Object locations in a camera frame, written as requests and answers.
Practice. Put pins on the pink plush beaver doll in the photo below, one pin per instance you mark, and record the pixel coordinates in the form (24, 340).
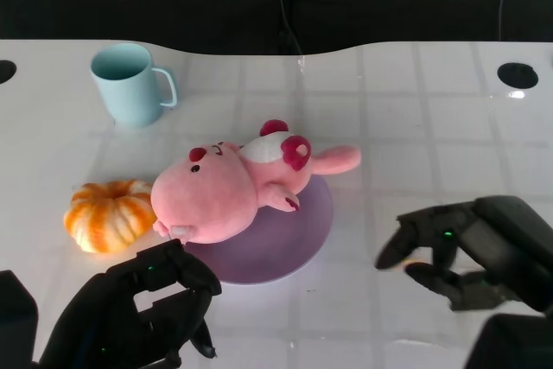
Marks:
(207, 200)

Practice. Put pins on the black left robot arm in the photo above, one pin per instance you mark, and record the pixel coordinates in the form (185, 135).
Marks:
(15, 321)

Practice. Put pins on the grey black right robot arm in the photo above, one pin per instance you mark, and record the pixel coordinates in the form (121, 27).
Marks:
(514, 343)

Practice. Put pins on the lavender round plate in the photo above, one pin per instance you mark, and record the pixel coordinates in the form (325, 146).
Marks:
(281, 248)

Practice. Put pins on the black table grommet hole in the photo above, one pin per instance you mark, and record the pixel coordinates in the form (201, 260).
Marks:
(517, 75)
(5, 72)

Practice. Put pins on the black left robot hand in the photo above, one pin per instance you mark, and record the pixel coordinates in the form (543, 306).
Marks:
(103, 321)

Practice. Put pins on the light blue plastic mug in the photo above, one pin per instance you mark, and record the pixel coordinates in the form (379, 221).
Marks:
(129, 94)

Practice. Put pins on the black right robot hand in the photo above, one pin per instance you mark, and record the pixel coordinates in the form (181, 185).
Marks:
(505, 248)

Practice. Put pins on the orange white toy pumpkin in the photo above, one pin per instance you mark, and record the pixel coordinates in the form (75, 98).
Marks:
(108, 218)

